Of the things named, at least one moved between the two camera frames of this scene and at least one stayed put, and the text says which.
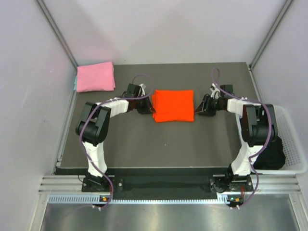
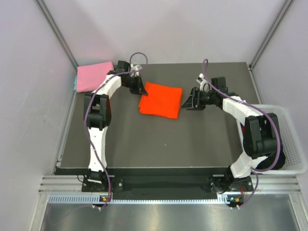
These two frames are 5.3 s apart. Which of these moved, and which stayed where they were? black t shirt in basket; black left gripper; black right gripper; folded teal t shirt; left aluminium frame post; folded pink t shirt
Moved: black right gripper; black left gripper
Stayed: folded teal t shirt; folded pink t shirt; black t shirt in basket; left aluminium frame post
